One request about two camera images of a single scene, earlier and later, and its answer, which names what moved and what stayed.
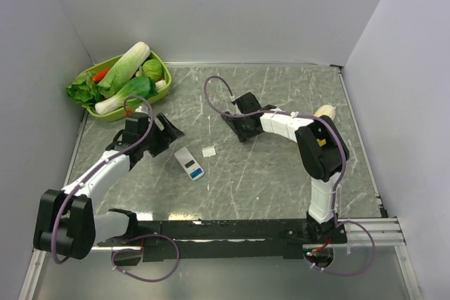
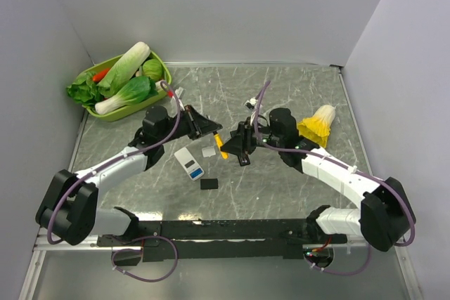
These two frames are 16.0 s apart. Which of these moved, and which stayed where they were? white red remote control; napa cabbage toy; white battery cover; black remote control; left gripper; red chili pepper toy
Moved: black remote control; left gripper
Stayed: napa cabbage toy; red chili pepper toy; white red remote control; white battery cover
